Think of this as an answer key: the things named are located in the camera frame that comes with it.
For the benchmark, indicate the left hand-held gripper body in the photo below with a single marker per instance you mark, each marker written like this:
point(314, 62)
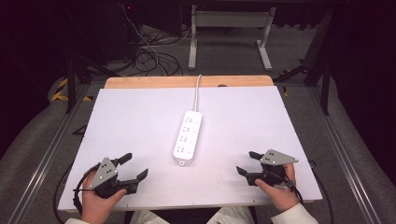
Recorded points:
point(104, 174)

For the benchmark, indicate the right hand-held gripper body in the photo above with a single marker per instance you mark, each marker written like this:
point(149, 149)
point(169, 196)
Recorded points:
point(277, 158)

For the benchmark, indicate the person's left hand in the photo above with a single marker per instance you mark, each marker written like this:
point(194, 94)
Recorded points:
point(96, 205)

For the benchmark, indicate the person's right hand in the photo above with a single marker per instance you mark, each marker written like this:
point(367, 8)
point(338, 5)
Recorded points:
point(280, 196)

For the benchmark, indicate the white board sheet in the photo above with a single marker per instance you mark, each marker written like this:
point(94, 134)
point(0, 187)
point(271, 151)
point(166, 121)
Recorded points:
point(140, 124)

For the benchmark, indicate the person's left leg white pants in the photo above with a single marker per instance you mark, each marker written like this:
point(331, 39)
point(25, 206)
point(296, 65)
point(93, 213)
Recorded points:
point(146, 218)

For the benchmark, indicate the person's leg white pants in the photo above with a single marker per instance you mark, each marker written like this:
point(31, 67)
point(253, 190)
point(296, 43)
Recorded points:
point(146, 218)
point(230, 216)

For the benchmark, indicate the person's right leg white pants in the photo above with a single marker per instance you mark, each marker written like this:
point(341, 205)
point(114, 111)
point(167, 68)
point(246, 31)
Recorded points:
point(230, 216)

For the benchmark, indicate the white power strip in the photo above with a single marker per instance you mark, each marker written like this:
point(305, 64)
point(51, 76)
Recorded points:
point(187, 137)

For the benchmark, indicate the black metal stand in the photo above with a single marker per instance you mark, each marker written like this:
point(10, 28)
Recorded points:
point(71, 84)
point(325, 90)

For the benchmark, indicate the yellow black hazard tape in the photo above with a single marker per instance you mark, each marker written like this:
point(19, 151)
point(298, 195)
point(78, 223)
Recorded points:
point(60, 97)

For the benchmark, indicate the metal floor rail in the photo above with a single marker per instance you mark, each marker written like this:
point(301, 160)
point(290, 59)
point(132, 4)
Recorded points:
point(345, 161)
point(40, 168)

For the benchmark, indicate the white metal desk frame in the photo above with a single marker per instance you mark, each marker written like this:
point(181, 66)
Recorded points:
point(230, 19)

